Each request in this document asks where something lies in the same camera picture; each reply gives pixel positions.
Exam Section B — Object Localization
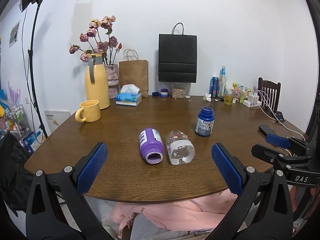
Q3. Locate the clear plastic cup with stickers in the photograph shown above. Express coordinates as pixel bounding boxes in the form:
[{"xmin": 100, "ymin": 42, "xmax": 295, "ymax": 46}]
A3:
[{"xmin": 165, "ymin": 129, "xmax": 195, "ymax": 165}]

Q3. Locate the black phone on table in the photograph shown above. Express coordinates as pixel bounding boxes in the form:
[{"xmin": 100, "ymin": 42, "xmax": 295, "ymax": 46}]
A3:
[{"xmin": 259, "ymin": 125, "xmax": 277, "ymax": 136}]

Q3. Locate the dark wooden chair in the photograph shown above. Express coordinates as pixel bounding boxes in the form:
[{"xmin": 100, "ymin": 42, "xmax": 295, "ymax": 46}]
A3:
[{"xmin": 258, "ymin": 77, "xmax": 281, "ymax": 113}]

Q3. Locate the white power strip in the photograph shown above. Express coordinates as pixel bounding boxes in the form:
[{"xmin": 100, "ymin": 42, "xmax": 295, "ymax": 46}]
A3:
[{"xmin": 242, "ymin": 93, "xmax": 262, "ymax": 108}]

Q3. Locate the pink cloth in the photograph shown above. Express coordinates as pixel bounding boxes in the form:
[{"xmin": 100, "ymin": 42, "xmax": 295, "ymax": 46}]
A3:
[{"xmin": 111, "ymin": 189, "xmax": 237, "ymax": 233}]

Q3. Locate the glass of yellow drink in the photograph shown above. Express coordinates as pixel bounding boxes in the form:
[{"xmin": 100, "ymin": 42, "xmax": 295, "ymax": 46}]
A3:
[{"xmin": 224, "ymin": 88, "xmax": 234, "ymax": 105}]

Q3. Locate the blue pill bottle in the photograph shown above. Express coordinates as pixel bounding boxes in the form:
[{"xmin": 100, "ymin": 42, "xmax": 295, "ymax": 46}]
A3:
[{"xmin": 195, "ymin": 107, "xmax": 214, "ymax": 137}]

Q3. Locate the clear glass bottle blue cap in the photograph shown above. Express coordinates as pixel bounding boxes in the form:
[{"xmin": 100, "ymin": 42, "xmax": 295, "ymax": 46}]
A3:
[{"xmin": 217, "ymin": 66, "xmax": 226, "ymax": 99}]

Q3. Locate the crumpled white tissue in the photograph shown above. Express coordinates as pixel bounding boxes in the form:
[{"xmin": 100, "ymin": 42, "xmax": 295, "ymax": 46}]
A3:
[{"xmin": 203, "ymin": 93, "xmax": 212, "ymax": 102}]

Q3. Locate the metal storage rack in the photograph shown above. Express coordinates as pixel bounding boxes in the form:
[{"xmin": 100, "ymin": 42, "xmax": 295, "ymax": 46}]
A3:
[{"xmin": 5, "ymin": 105, "xmax": 34, "ymax": 153}]

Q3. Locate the yellow mug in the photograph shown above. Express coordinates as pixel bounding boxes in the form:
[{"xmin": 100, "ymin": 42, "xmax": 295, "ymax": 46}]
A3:
[{"xmin": 75, "ymin": 100, "xmax": 101, "ymax": 122}]

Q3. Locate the purple bottle lying down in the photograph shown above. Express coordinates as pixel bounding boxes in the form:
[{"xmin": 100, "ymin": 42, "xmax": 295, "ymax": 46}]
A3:
[{"xmin": 139, "ymin": 128, "xmax": 164, "ymax": 165}]

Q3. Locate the clear jar of grains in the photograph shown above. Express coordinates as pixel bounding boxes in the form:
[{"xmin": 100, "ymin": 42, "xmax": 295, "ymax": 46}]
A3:
[{"xmin": 171, "ymin": 83, "xmax": 187, "ymax": 99}]

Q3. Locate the yellow thermos jug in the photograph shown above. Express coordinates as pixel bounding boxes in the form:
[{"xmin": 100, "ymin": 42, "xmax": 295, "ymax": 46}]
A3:
[{"xmin": 85, "ymin": 53, "xmax": 110, "ymax": 109}]

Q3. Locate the purple white small jar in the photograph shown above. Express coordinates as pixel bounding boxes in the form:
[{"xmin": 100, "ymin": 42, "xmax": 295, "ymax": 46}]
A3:
[{"xmin": 160, "ymin": 88, "xmax": 169, "ymax": 97}]

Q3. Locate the blue tissue box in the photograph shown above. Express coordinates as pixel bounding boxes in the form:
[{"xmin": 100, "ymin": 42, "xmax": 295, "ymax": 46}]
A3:
[{"xmin": 115, "ymin": 84, "xmax": 142, "ymax": 107}]

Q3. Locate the black paper bag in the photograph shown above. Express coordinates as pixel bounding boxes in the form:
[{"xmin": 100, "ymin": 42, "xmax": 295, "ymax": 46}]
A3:
[{"xmin": 158, "ymin": 22, "xmax": 197, "ymax": 83}]

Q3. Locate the pink ceramic vase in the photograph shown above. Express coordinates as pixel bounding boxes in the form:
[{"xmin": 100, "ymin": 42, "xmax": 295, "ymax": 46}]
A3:
[{"xmin": 105, "ymin": 64, "xmax": 119, "ymax": 99}]

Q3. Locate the brown paper bag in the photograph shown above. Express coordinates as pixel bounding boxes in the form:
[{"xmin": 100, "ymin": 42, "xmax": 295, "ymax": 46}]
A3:
[{"xmin": 119, "ymin": 49, "xmax": 149, "ymax": 98}]

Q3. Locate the studio light on stand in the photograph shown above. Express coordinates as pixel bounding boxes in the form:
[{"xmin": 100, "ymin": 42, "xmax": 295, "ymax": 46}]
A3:
[{"xmin": 18, "ymin": 0, "xmax": 56, "ymax": 138}]

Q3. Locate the white charging cable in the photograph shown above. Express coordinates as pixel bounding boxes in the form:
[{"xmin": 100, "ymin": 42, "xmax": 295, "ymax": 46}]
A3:
[{"xmin": 254, "ymin": 89, "xmax": 307, "ymax": 142}]

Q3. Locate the white board leaning on wall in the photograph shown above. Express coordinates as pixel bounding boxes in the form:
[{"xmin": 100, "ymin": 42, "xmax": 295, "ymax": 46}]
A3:
[{"xmin": 44, "ymin": 110, "xmax": 71, "ymax": 133}]

